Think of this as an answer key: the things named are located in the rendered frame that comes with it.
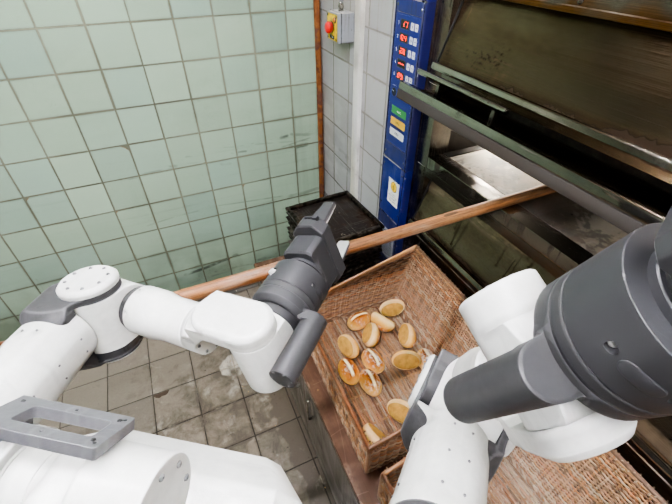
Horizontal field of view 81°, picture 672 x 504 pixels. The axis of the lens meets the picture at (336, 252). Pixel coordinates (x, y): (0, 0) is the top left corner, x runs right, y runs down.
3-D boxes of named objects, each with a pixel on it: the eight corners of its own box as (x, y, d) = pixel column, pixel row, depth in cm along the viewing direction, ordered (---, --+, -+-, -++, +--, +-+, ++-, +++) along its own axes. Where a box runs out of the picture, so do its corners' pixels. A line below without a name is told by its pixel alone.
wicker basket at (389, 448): (408, 293, 163) (417, 241, 146) (502, 412, 124) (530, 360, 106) (297, 330, 149) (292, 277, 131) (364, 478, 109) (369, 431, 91)
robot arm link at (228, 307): (297, 347, 54) (219, 323, 59) (282, 305, 48) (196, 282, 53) (273, 389, 49) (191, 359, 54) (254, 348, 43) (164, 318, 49)
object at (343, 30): (343, 37, 158) (343, 8, 152) (354, 42, 151) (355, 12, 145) (326, 39, 156) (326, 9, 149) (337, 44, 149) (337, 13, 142)
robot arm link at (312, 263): (283, 215, 62) (241, 266, 54) (335, 214, 57) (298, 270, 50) (310, 273, 70) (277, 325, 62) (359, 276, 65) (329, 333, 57)
